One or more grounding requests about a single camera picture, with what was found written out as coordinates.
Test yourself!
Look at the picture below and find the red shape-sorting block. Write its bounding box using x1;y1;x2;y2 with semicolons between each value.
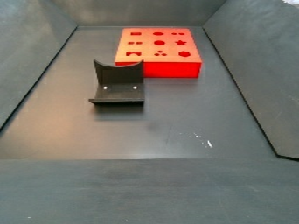
115;28;202;78

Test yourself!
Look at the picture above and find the black curved holder bracket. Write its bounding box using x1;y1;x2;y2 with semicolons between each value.
88;60;146;105

